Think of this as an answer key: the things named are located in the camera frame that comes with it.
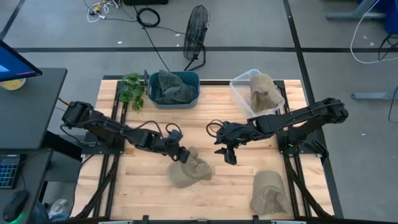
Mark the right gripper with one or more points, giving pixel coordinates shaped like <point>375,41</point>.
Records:
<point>231,133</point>

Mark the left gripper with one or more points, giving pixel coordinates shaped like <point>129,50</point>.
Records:
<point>163,148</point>

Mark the tan cap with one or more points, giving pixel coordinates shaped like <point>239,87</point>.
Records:
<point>269,193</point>
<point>264,93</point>
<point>189,172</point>

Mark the dark green cap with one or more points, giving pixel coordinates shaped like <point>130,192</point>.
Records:
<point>169,81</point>
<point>185,93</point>

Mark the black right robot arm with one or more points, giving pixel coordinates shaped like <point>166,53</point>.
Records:
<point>311,113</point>

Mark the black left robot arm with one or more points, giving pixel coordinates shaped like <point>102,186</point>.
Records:
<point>105,127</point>

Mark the teal plastic bin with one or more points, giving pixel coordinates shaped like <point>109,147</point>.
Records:
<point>155,99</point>

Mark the clear plastic bin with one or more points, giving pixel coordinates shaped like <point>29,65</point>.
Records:
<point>241,93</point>

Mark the green leafy plant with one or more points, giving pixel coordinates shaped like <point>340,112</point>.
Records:
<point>132,90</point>

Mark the black floor fan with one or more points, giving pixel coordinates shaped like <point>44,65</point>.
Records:
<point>195,31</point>

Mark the plastic bag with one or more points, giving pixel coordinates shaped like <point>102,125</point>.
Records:
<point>59,209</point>

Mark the grey desk foot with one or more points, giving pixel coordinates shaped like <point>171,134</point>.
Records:
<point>354,14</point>
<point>373,96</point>

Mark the black operator desk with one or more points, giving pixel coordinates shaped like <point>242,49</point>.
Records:
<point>28,109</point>

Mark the black keyboard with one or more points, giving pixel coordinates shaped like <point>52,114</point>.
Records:
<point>8,171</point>

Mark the black computer mouse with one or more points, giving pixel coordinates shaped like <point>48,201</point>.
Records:
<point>15,205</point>

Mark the yellow bowl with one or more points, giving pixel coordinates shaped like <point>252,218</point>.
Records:
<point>12,84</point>

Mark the computer monitor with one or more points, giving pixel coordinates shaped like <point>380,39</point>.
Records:
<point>12,63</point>

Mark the blue object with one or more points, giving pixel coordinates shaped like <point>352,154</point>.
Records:
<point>391,15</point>

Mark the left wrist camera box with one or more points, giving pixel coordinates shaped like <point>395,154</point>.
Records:
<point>174,137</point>

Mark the black aluminium table frame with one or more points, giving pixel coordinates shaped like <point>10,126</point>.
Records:
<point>289,186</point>

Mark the silver metal bracket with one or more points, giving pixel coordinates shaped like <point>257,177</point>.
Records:
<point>115,222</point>

